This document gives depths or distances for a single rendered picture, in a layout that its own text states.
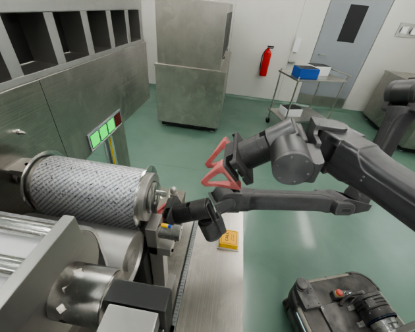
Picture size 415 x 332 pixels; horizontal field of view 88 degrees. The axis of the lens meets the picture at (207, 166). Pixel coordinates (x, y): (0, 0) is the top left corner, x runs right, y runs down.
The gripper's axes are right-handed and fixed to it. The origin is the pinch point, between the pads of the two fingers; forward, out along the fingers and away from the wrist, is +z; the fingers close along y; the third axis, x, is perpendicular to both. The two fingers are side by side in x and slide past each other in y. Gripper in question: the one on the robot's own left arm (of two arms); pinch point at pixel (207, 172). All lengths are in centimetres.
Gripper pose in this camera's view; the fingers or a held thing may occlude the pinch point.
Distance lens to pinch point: 46.4
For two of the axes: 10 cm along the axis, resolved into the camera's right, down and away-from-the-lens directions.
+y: 1.4, -6.2, 7.7
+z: -8.1, 3.8, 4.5
